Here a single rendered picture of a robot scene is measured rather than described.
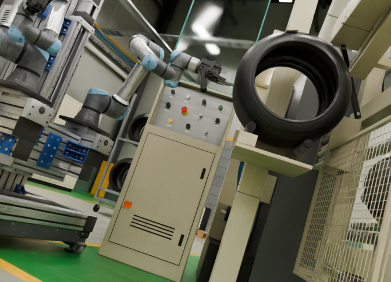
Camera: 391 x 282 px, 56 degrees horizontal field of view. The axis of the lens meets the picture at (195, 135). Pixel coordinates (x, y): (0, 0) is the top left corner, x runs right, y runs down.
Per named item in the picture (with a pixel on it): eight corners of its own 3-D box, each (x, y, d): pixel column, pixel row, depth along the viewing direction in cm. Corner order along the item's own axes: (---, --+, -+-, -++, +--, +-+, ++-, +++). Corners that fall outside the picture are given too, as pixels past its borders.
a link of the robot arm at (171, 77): (154, 79, 193) (163, 60, 193) (170, 88, 199) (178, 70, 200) (162, 80, 186) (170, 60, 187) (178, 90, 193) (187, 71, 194)
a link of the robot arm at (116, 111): (96, 107, 234) (144, 35, 224) (116, 117, 243) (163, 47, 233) (100, 115, 225) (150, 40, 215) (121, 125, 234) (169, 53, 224)
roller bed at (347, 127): (312, 168, 220) (324, 122, 226) (337, 176, 219) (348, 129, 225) (323, 163, 201) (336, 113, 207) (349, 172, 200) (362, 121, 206)
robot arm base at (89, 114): (67, 117, 218) (74, 102, 220) (84, 126, 231) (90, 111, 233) (86, 122, 212) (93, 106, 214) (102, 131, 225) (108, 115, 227)
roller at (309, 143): (287, 151, 208) (295, 152, 207) (287, 159, 207) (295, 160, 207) (304, 138, 174) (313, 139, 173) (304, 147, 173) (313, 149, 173)
